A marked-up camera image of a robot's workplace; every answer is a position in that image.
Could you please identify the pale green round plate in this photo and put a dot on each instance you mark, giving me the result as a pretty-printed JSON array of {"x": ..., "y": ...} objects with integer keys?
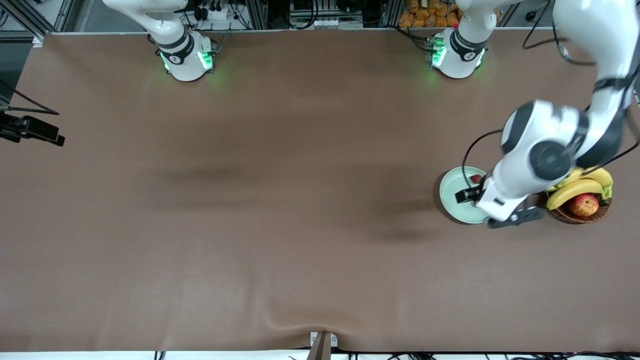
[{"x": 450, "y": 200}]

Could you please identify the aluminium frame post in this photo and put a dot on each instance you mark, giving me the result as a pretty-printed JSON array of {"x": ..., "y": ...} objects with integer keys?
[{"x": 257, "y": 12}]

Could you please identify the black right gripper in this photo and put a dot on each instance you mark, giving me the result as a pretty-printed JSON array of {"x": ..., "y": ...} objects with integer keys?
[{"x": 22, "y": 127}]

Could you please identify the white power strip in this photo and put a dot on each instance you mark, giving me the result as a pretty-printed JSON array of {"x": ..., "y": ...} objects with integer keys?
[{"x": 217, "y": 12}]

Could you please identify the large table cover mat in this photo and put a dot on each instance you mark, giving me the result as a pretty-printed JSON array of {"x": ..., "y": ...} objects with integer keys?
[{"x": 250, "y": 250}]

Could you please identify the white terminal block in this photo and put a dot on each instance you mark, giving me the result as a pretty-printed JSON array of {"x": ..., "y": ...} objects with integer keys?
[{"x": 325, "y": 22}]

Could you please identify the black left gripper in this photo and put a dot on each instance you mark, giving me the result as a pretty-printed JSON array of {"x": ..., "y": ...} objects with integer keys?
[{"x": 473, "y": 193}]

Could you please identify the red yellow apple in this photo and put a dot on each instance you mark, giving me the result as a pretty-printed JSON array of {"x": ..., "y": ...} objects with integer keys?
[{"x": 584, "y": 205}]

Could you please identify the yellow banana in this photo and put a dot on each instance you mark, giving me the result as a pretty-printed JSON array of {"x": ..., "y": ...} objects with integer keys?
[
  {"x": 575, "y": 190},
  {"x": 602, "y": 176}
]

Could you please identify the brown wicker basket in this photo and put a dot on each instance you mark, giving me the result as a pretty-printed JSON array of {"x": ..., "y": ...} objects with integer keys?
[{"x": 565, "y": 216}]

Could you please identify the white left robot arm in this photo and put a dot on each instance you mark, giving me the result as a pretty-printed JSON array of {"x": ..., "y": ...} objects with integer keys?
[{"x": 520, "y": 165}]

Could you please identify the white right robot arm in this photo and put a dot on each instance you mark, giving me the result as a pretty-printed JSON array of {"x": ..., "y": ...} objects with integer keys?
[{"x": 182, "y": 60}]

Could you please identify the red strawberry showing green leaves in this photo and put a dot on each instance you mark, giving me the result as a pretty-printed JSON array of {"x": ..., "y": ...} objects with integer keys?
[{"x": 475, "y": 178}]

